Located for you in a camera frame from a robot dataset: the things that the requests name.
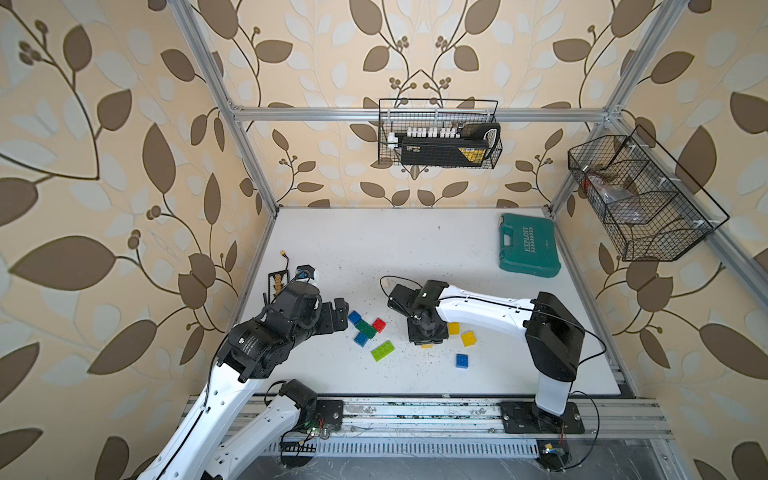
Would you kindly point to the lime green lego brick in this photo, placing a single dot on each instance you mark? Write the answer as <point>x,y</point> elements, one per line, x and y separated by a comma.
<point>382,351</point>

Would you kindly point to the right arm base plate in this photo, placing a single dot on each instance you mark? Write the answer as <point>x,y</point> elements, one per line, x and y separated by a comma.
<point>525,417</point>

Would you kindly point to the red lego brick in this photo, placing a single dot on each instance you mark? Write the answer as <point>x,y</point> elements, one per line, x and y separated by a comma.
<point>378,325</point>

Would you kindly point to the plastic bag in basket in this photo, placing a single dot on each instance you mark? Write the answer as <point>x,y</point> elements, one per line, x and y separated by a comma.
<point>611,199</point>

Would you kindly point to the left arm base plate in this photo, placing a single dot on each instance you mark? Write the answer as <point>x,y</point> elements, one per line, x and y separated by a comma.
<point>321,415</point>

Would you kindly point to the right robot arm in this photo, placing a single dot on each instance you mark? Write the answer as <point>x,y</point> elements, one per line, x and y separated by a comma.
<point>552,334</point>

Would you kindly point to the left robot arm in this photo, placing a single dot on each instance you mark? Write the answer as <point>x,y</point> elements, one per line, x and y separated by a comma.
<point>201,448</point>

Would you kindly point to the green tool case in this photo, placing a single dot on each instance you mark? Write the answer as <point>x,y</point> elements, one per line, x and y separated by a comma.
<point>527,245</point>

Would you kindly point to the dark green lego brick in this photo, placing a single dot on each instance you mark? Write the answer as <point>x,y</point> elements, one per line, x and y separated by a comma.
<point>366,329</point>

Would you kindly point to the blue lego brick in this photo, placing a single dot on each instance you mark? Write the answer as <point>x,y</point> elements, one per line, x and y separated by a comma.
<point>354,317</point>
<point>462,361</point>
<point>361,339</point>

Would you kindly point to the back wire basket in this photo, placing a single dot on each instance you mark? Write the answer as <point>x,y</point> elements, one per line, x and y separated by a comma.
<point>424,117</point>

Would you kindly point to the right wire basket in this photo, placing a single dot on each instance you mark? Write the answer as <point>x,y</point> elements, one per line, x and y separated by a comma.
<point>672,210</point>

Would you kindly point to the black bit holder card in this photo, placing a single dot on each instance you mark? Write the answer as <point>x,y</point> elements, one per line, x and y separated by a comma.
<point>277,281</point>

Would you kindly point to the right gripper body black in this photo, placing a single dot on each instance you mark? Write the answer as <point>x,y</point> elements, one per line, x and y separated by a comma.
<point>417,333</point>

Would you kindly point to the black box in basket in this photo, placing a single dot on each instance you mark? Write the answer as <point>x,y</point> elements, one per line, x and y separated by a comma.
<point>476,145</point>

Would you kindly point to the wire basket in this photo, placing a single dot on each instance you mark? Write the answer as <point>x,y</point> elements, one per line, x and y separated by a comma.
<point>424,117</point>
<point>672,210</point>

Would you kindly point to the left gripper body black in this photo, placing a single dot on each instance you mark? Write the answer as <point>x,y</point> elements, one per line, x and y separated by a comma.
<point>328,321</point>

